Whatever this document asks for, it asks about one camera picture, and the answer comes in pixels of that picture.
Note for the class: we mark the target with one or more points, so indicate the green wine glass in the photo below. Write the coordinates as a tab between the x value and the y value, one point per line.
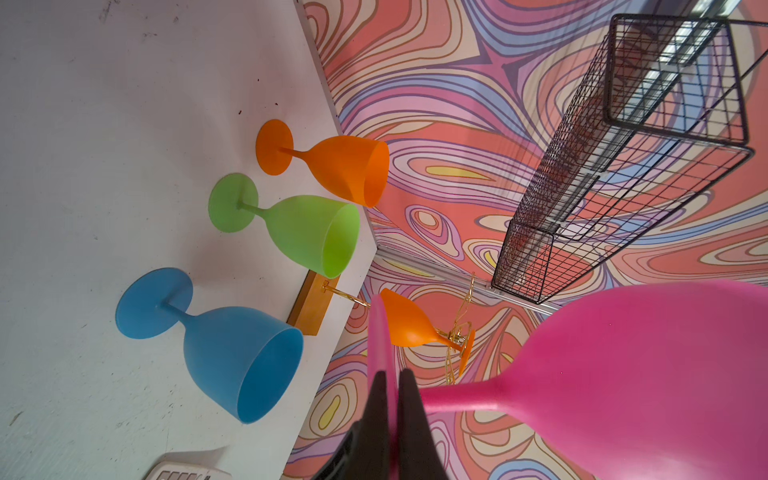
315	232

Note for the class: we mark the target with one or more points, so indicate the magenta wine glass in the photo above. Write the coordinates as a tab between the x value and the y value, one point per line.
657	381

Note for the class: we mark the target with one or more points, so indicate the blue wine glass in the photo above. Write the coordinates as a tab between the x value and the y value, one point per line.
241	358

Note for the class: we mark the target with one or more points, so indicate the orange wine glass front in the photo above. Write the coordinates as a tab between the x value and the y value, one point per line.
352	168

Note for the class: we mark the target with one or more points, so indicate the pink calculator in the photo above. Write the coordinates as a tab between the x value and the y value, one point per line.
168	470

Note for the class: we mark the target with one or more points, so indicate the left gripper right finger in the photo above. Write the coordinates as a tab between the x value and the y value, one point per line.
417	454

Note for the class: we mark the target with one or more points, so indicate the black wire basket back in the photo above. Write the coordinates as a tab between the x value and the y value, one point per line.
658	119

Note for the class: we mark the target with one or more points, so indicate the gold wire rack wooden base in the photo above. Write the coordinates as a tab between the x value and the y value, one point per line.
313	301

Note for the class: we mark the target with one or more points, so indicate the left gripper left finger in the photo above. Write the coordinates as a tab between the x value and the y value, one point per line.
364	452

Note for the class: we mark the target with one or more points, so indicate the orange wine glass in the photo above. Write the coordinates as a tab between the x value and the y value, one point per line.
409	327
352	168

